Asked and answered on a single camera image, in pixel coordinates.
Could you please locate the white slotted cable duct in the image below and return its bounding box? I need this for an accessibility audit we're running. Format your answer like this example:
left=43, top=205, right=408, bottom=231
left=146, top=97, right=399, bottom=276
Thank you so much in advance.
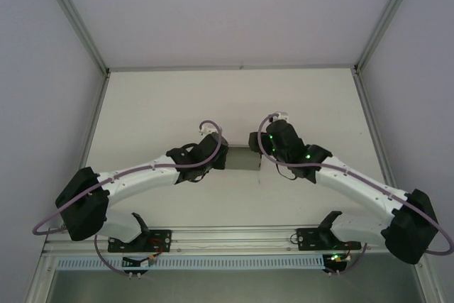
left=55, top=254, right=326, bottom=272

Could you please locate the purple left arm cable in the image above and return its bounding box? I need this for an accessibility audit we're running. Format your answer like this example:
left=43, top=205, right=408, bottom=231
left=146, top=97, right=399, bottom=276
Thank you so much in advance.
left=32, top=119, right=230, bottom=238

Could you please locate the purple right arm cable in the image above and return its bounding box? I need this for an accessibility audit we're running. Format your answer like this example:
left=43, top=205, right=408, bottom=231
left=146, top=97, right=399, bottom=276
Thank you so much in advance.
left=257, top=114, right=454, bottom=256

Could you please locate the aluminium frame post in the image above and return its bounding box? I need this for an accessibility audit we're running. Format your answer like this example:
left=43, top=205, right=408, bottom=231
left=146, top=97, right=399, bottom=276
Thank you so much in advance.
left=34, top=0, right=110, bottom=76
left=355, top=0, right=426, bottom=74

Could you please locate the aluminium rear frame rail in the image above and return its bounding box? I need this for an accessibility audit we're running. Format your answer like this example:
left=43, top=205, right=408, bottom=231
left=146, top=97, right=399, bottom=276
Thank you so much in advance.
left=105, top=62, right=360, bottom=73

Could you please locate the left small circuit board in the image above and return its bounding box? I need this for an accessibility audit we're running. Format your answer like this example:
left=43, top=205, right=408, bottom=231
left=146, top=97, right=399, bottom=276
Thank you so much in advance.
left=121, top=253, right=157, bottom=269

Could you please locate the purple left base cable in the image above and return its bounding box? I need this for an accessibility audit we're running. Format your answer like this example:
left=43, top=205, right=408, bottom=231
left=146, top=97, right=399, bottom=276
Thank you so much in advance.
left=94, top=234, right=152, bottom=280

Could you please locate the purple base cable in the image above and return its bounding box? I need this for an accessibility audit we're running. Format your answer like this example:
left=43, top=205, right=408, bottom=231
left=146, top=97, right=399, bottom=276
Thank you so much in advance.
left=94, top=234, right=152, bottom=280
left=326, top=242, right=369, bottom=278

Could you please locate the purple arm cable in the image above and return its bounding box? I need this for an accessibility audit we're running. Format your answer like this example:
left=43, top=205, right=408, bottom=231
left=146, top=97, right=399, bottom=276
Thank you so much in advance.
left=32, top=119, right=230, bottom=238
left=257, top=114, right=454, bottom=256

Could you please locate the aluminium side frame rail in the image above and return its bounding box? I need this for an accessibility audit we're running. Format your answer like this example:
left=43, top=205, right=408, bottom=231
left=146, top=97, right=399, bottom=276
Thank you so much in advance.
left=21, top=71, right=111, bottom=303
left=352, top=70, right=448, bottom=303

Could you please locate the grey steel panel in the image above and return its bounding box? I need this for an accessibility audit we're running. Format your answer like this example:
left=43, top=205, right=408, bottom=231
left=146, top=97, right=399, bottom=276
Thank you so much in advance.
left=45, top=268, right=428, bottom=303

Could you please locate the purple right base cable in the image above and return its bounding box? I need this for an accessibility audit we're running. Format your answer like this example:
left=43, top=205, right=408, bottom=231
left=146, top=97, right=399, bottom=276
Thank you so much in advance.
left=326, top=242, right=369, bottom=278

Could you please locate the right small circuit board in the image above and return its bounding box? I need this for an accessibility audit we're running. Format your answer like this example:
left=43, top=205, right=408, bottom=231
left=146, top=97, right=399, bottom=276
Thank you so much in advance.
left=323, top=252, right=352, bottom=272

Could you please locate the small circuit board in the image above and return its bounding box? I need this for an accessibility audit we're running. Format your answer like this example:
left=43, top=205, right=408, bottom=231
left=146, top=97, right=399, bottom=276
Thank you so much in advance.
left=323, top=252, right=352, bottom=272
left=121, top=253, right=157, bottom=269

